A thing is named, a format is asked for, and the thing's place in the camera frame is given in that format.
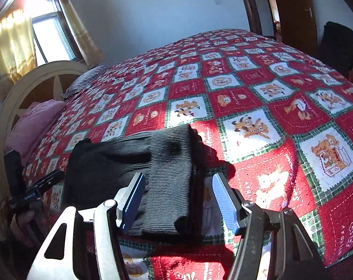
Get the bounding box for pink pillow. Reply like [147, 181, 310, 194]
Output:
[4, 99, 66, 164]

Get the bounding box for yellow curtain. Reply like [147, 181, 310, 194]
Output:
[0, 9, 37, 84]
[54, 0, 105, 67]

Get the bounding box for grey striped pillow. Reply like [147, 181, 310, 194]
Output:
[61, 65, 111, 99]

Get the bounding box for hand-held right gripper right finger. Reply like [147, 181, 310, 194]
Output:
[212, 172, 332, 280]

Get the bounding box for dark wooden door frame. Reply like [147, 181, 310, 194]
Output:
[235, 0, 263, 35]

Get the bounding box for black folding chair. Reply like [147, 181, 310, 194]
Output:
[318, 21, 353, 76]

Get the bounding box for brown wooden door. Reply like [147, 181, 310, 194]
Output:
[270, 0, 318, 56]

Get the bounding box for window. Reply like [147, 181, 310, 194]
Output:
[31, 0, 78, 66]

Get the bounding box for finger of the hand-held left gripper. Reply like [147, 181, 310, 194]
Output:
[23, 169, 65, 202]

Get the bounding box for purple bed base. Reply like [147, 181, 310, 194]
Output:
[325, 257, 353, 280]

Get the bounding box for black pants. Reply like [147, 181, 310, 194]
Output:
[63, 124, 208, 238]

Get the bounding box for red printed blanket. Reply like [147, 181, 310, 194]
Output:
[22, 29, 353, 280]

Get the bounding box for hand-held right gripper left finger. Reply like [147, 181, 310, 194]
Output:
[26, 173, 146, 280]

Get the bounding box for cream wooden headboard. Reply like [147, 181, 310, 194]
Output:
[0, 61, 89, 187]

